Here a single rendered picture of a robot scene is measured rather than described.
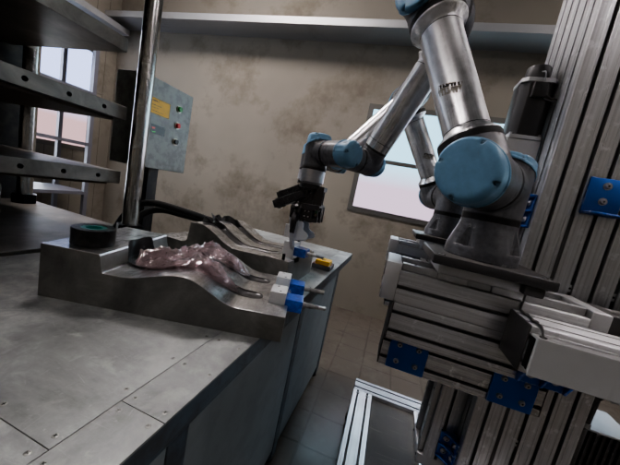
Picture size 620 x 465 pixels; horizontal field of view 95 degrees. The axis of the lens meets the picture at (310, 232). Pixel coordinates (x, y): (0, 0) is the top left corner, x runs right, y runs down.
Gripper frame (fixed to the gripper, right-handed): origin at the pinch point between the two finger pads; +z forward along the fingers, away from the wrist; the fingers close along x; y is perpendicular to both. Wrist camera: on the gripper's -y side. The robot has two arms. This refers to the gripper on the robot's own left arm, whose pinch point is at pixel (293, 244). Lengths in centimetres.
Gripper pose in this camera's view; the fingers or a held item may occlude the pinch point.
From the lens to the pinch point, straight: 93.4
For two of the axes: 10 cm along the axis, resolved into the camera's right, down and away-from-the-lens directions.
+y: 9.4, 2.1, -2.8
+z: -1.9, 9.7, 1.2
